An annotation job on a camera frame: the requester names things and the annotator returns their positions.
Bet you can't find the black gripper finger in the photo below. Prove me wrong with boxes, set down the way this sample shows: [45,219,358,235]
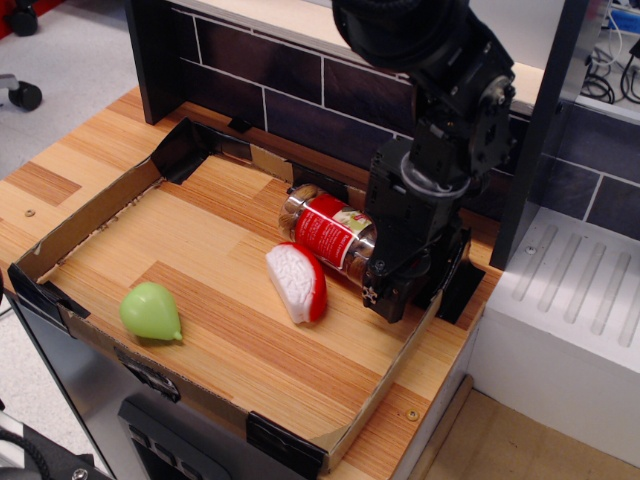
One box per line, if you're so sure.
[422,215,463,300]
[361,270,425,323]

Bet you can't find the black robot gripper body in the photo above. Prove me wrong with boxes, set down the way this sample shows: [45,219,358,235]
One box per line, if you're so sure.
[365,139,470,276]

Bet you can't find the red-lidded spice bottle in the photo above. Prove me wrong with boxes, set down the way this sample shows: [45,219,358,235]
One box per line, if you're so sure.
[278,184,377,289]

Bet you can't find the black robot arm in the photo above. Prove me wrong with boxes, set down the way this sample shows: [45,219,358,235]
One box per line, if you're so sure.
[332,1,515,323]

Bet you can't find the cardboard fence with black tape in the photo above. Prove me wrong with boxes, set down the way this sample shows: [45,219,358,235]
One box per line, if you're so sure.
[1,117,495,479]

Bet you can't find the red and white toy slice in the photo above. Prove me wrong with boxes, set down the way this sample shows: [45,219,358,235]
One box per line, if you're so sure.
[266,242,328,324]

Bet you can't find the white sink drainboard unit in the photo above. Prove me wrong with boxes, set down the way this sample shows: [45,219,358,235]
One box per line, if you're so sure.
[468,209,639,465]

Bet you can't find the green toy pear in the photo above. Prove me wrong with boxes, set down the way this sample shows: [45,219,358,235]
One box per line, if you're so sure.
[119,282,182,341]

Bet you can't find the black oven control panel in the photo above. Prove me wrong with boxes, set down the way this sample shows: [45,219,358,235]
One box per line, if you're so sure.
[118,398,291,479]

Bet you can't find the dark left side panel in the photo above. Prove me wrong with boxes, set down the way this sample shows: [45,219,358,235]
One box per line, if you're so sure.
[124,0,195,125]

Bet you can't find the black office chair caster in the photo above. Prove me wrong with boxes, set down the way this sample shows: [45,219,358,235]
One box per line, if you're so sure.
[1,74,42,111]

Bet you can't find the dark grey vertical post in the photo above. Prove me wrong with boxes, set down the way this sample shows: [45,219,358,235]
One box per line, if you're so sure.
[490,1,606,270]

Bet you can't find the black cables in background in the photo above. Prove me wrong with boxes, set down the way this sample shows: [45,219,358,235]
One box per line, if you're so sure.
[582,44,640,105]

